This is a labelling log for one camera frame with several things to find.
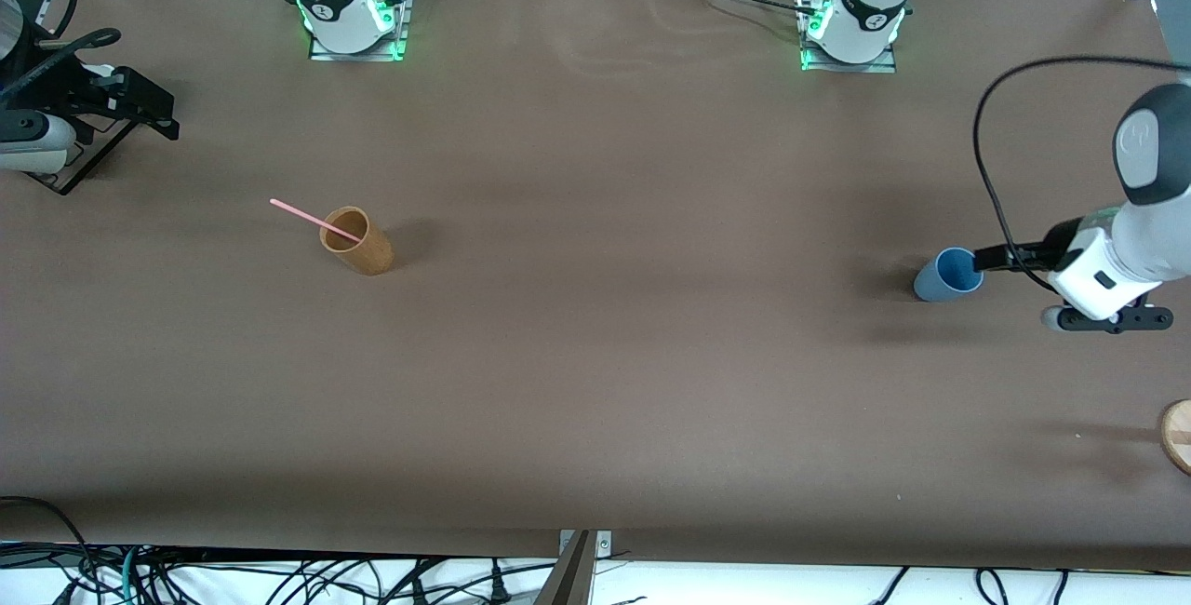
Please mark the brown bamboo cup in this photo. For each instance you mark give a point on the brown bamboo cup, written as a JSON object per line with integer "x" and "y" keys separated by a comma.
{"x": 372, "y": 256}

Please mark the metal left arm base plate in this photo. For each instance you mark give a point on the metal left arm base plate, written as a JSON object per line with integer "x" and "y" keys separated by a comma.
{"x": 847, "y": 67}

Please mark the small metal table bracket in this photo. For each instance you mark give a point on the small metal table bracket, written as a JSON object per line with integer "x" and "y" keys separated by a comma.
{"x": 605, "y": 544}

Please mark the round wooden disc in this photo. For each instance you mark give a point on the round wooden disc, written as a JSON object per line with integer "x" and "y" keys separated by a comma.
{"x": 1180, "y": 437}

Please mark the blue plastic cup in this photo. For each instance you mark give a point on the blue plastic cup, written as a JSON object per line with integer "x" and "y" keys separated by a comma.
{"x": 935, "y": 287}

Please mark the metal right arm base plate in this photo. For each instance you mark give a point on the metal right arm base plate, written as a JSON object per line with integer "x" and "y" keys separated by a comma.
{"x": 401, "y": 23}

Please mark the dark table support beam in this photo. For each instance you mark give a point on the dark table support beam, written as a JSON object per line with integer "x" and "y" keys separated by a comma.
{"x": 568, "y": 582}

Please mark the pink chopstick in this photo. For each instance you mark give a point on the pink chopstick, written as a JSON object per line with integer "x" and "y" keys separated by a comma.
{"x": 298, "y": 211}

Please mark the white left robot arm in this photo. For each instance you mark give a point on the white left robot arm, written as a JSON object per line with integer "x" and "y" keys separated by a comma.
{"x": 1149, "y": 149}

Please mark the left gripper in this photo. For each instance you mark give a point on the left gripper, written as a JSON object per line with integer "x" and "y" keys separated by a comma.
{"x": 1027, "y": 257}

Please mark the black cup rack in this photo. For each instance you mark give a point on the black cup rack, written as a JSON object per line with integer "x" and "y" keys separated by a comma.
{"x": 93, "y": 161}

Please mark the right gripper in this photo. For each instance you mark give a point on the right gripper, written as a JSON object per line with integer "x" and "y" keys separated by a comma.
{"x": 67, "y": 89}

